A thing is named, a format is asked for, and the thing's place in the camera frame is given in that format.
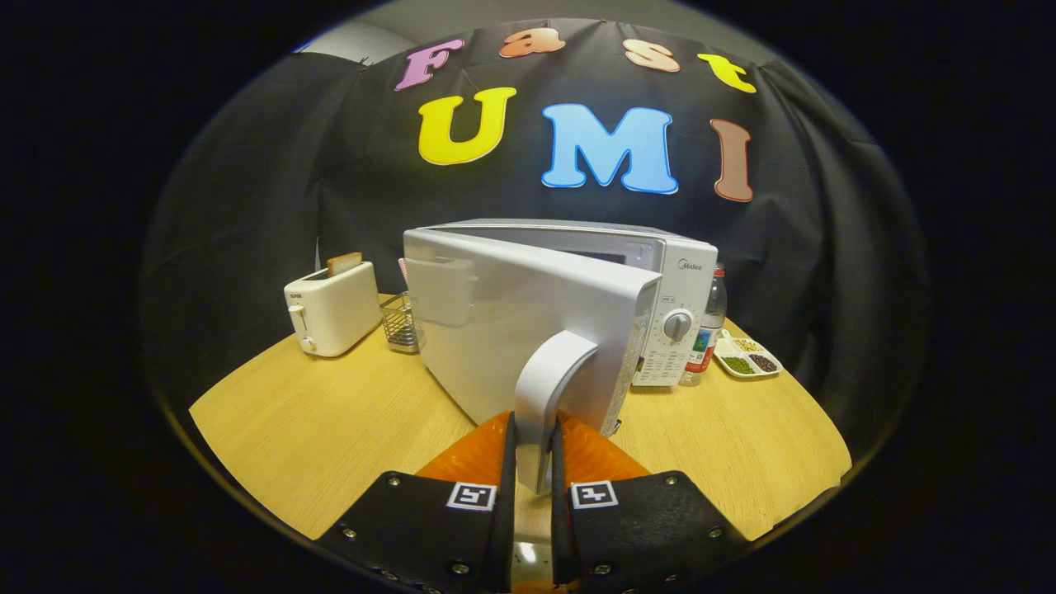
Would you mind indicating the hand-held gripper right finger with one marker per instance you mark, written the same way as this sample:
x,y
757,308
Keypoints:
x,y
559,511

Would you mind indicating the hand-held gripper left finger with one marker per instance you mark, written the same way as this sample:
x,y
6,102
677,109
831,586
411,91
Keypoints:
x,y
505,511

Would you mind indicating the white microwave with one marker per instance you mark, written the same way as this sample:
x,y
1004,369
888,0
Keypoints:
x,y
528,330

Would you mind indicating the clear plastic water bottle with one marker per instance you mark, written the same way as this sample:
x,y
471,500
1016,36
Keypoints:
x,y
701,346

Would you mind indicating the white divided bean dish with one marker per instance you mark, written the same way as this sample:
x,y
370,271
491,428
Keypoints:
x,y
747,359

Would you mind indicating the pink striped straw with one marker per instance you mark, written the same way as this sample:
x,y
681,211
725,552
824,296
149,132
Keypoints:
x,y
403,274

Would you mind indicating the white toaster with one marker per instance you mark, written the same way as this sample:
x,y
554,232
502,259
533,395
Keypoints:
x,y
334,313

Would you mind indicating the toast slice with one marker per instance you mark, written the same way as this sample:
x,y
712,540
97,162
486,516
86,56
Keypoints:
x,y
344,264

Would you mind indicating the black backdrop cloth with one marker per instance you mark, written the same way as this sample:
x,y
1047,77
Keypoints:
x,y
247,206

